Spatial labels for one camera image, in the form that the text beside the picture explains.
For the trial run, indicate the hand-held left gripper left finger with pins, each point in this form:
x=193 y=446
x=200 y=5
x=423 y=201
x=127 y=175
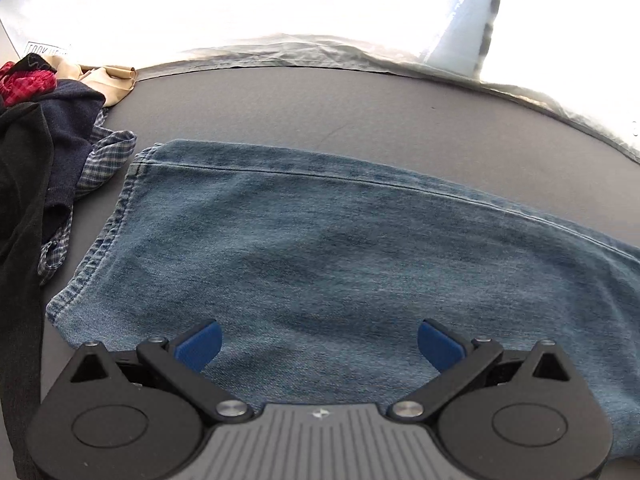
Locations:
x=200 y=345

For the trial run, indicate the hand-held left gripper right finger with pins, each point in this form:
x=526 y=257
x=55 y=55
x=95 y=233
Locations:
x=440 y=345

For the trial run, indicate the blue denim jeans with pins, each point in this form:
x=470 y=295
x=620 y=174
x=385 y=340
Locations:
x=325 y=260

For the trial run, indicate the blue checked shirt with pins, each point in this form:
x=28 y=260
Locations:
x=107 y=155

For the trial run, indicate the black knit garment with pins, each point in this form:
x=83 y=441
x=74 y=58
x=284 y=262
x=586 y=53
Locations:
x=20 y=210

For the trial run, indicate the navy blue garment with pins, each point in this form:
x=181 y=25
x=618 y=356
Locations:
x=70 y=135

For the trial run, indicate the beige cloth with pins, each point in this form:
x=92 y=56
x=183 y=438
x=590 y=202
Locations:
x=107 y=82

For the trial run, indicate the red plaid cloth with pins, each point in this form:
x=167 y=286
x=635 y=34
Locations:
x=25 y=82

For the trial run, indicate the white printed sheet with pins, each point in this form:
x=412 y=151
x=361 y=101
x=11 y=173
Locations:
x=250 y=5

